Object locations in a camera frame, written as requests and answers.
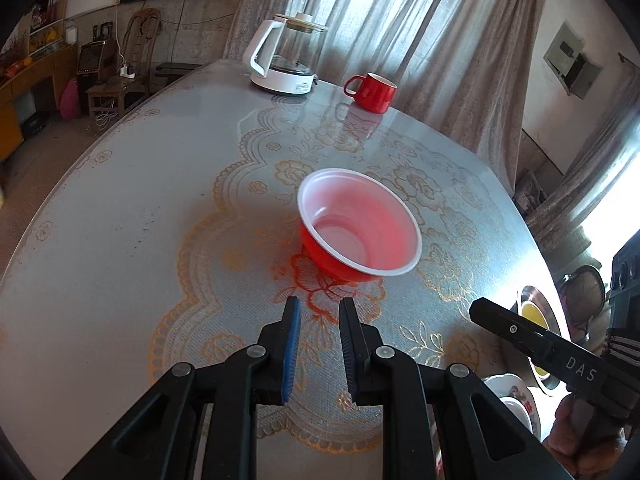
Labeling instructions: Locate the wooden chair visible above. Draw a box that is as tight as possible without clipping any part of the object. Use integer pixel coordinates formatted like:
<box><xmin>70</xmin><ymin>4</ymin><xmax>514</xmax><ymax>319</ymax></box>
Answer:
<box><xmin>86</xmin><ymin>8</ymin><xmax>163</xmax><ymax>117</ymax></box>

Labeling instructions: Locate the white plate with red print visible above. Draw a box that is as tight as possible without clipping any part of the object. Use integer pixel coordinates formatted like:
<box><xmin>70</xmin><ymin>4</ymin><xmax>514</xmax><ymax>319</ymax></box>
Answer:
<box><xmin>482</xmin><ymin>373</ymin><xmax>540</xmax><ymax>443</ymax></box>

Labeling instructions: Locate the wall electrical box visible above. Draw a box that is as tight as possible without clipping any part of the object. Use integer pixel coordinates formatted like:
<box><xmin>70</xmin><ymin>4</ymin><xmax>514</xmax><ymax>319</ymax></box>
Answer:
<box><xmin>544</xmin><ymin>21</ymin><xmax>603</xmax><ymax>96</ymax></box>

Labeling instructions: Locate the lace floral tablecloth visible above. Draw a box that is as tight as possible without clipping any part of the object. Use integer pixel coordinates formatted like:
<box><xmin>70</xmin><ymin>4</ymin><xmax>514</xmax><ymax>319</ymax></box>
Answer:
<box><xmin>0</xmin><ymin>57</ymin><xmax>576</xmax><ymax>480</ymax></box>

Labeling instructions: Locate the round dark stool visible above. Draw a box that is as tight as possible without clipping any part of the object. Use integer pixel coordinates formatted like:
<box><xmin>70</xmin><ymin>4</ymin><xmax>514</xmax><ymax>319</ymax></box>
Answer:
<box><xmin>556</xmin><ymin>265</ymin><xmax>608</xmax><ymax>343</ymax></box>

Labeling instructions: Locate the white glass electric kettle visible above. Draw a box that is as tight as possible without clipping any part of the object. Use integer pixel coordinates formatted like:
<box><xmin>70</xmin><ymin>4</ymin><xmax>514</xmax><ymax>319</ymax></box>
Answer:
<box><xmin>243</xmin><ymin>12</ymin><xmax>330</xmax><ymax>96</ymax></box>

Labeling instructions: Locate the red plastic bowl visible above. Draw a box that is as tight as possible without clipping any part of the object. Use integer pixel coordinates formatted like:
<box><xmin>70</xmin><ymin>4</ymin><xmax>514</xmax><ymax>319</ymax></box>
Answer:
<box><xmin>296</xmin><ymin>168</ymin><xmax>423</xmax><ymax>283</ymax></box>

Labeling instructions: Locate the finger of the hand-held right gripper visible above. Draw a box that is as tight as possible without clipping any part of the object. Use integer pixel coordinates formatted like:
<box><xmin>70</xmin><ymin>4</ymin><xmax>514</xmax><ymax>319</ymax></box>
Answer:
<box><xmin>469</xmin><ymin>297</ymin><xmax>571</xmax><ymax>362</ymax></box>

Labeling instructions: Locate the yellow plastic bowl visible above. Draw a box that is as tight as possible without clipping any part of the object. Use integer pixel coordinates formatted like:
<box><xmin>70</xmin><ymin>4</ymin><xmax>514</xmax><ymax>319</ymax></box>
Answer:
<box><xmin>518</xmin><ymin>304</ymin><xmax>553</xmax><ymax>380</ymax></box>

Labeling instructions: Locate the small wooden shelf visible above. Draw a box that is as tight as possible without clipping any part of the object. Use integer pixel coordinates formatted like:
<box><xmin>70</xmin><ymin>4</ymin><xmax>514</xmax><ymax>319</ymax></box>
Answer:
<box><xmin>27</xmin><ymin>0</ymin><xmax>68</xmax><ymax>56</ymax></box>

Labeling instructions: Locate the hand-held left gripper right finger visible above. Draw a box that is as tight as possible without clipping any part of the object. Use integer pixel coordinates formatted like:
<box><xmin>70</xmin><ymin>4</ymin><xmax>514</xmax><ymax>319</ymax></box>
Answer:
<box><xmin>338</xmin><ymin>297</ymin><xmax>576</xmax><ymax>480</ymax></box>

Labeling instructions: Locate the wooden cabinet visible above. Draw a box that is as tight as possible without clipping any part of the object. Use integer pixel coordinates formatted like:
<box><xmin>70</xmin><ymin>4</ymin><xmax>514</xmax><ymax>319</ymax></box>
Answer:
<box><xmin>0</xmin><ymin>42</ymin><xmax>81</xmax><ymax>161</ymax></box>

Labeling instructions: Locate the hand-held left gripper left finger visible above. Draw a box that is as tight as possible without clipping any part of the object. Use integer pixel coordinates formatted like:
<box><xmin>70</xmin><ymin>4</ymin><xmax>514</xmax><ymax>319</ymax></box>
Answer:
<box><xmin>65</xmin><ymin>296</ymin><xmax>302</xmax><ymax>480</ymax></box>

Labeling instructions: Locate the person's right hand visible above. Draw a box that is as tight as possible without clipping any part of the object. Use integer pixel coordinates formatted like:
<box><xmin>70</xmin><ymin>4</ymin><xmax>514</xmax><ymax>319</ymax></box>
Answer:
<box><xmin>542</xmin><ymin>394</ymin><xmax>628</xmax><ymax>473</ymax></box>

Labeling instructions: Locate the black speaker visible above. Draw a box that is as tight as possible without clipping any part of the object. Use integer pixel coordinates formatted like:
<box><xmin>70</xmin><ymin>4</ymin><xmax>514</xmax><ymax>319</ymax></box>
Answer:
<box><xmin>77</xmin><ymin>41</ymin><xmax>115</xmax><ymax>75</ymax></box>

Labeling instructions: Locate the red mug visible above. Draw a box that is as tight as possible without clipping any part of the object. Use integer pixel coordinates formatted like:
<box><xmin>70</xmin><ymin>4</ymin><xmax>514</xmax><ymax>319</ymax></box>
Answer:
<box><xmin>343</xmin><ymin>72</ymin><xmax>397</xmax><ymax>113</ymax></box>

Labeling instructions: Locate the grey curtain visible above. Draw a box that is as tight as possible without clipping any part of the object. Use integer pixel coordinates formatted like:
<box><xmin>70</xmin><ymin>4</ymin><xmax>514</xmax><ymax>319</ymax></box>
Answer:
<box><xmin>222</xmin><ymin>0</ymin><xmax>551</xmax><ymax>196</ymax></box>
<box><xmin>525</xmin><ymin>55</ymin><xmax>640</xmax><ymax>241</ymax></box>

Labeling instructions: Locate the pink bag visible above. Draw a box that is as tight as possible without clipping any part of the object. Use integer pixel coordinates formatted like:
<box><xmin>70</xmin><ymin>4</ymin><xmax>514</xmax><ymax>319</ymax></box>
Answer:
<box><xmin>59</xmin><ymin>79</ymin><xmax>80</xmax><ymax>120</ymax></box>

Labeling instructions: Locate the stainless steel plate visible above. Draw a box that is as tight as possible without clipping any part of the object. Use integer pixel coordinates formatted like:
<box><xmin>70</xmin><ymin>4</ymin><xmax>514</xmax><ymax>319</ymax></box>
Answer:
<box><xmin>515</xmin><ymin>285</ymin><xmax>563</xmax><ymax>392</ymax></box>

